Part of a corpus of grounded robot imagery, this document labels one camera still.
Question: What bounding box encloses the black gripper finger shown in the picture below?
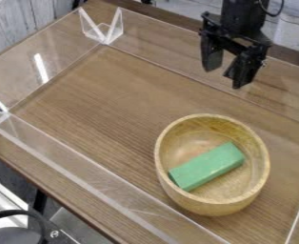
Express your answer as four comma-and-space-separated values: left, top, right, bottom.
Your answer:
201, 34, 224, 71
224, 51, 266, 89

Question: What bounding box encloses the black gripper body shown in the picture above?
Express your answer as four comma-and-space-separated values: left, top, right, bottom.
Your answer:
198, 0, 273, 63

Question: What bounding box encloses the green rectangular block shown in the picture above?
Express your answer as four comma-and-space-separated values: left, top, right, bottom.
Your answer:
167, 142, 245, 192

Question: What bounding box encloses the brown wooden bowl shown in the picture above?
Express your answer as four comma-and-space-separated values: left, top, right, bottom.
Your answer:
153, 113, 270, 216

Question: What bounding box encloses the white cylindrical container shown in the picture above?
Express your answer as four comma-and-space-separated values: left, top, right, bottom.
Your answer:
273, 9, 299, 51

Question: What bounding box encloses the grey metal clamp plate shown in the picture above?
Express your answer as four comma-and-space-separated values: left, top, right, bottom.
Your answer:
41, 217, 81, 244

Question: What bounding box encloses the clear acrylic corner bracket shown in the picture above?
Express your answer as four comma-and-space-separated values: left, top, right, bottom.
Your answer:
77, 8, 123, 45

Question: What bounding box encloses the clear acrylic enclosure wall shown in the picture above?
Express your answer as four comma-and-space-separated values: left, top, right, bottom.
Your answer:
0, 0, 299, 244

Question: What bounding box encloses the black cable loop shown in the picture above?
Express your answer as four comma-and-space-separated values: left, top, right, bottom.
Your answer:
0, 209, 47, 244

